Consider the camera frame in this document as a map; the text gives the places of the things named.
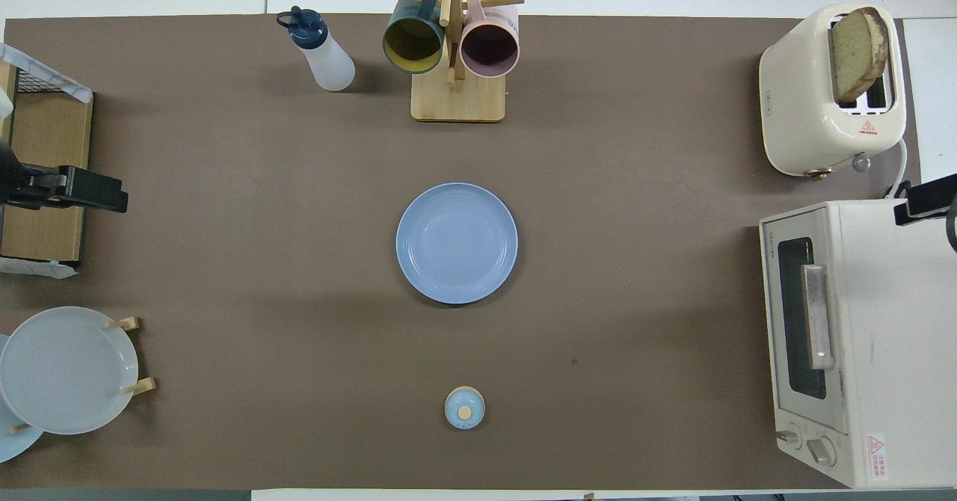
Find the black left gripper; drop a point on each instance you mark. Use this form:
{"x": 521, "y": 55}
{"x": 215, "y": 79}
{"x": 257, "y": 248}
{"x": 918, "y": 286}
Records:
{"x": 7, "y": 176}

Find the toasted bread slice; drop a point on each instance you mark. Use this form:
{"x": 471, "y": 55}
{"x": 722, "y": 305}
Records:
{"x": 856, "y": 52}

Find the translucent bottle with blue cap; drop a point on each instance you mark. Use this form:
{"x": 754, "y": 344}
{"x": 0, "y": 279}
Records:
{"x": 325, "y": 60}

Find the pale grey plate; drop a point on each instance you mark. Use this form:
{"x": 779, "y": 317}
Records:
{"x": 67, "y": 370}

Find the wooden plate rack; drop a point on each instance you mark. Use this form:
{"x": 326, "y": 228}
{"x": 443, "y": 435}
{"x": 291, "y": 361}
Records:
{"x": 140, "y": 386}

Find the light blue racked plate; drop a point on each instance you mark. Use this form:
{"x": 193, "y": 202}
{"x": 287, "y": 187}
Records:
{"x": 11, "y": 445}

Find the blue round plate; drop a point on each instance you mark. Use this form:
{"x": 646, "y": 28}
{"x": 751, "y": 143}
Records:
{"x": 456, "y": 243}

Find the white toaster oven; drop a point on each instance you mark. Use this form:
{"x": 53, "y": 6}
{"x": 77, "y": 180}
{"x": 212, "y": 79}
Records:
{"x": 890, "y": 351}

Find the cream two-slot toaster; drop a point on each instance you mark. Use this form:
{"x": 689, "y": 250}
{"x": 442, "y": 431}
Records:
{"x": 796, "y": 105}

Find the brown table mat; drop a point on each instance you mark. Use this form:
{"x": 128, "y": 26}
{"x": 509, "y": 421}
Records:
{"x": 299, "y": 262}

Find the dark teal mug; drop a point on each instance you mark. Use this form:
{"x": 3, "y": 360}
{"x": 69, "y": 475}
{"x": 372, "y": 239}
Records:
{"x": 413, "y": 45}

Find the wooden mug tree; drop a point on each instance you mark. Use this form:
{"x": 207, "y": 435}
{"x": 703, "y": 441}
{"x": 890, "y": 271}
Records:
{"x": 457, "y": 101}

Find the pink mug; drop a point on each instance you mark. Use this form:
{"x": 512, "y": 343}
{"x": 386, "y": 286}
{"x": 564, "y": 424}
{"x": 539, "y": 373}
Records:
{"x": 490, "y": 48}

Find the small blue wooden-knob shaker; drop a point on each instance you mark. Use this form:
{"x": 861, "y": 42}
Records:
{"x": 464, "y": 408}

